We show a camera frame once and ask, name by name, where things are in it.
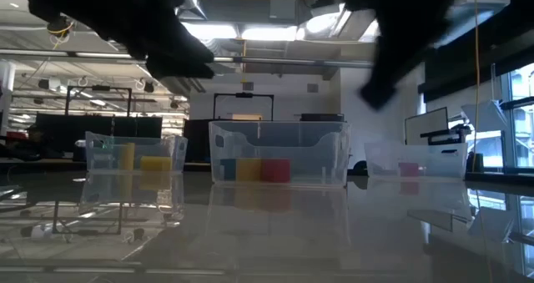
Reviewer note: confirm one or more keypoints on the white monitor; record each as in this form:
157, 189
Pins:
426, 126

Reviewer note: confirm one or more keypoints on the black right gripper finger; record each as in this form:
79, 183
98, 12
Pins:
381, 82

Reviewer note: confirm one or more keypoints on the clear plastic bin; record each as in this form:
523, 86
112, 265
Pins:
96, 166
438, 160
279, 141

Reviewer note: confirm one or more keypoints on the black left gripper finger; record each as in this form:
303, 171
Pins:
179, 64

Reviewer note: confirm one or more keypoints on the yellow wooden cylinder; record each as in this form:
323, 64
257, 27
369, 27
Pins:
127, 155
155, 163

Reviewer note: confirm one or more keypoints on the black rig frame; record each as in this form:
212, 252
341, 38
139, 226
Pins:
244, 94

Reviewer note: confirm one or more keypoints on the bright ceiling light panel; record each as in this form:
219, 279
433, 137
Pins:
269, 33
217, 31

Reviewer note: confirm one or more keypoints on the yellow wooden cube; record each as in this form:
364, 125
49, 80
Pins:
249, 169

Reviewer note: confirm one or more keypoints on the flat black device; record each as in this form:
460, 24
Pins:
322, 117

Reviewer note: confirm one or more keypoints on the long metal ceiling pipe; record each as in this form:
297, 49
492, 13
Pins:
292, 62

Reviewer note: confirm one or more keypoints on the blue wooden cube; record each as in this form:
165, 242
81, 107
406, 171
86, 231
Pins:
228, 169

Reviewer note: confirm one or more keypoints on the white column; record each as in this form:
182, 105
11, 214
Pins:
6, 95

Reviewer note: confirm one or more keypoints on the narrow black screen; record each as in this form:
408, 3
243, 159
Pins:
196, 141

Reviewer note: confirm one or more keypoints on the red object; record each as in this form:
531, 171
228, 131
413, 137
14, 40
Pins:
16, 136

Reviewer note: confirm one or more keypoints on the grey square wall plate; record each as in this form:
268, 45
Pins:
312, 87
248, 86

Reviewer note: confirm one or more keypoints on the grey ceiling box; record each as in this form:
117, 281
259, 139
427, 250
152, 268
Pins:
283, 6

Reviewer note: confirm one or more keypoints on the white triangular sheet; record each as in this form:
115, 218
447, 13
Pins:
486, 116

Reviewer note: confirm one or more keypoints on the red wooden cube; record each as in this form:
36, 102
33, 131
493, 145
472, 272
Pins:
409, 169
276, 170

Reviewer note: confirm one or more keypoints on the black desk equipment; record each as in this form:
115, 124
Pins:
446, 134

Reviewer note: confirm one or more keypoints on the wide black screen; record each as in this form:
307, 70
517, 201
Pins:
58, 132

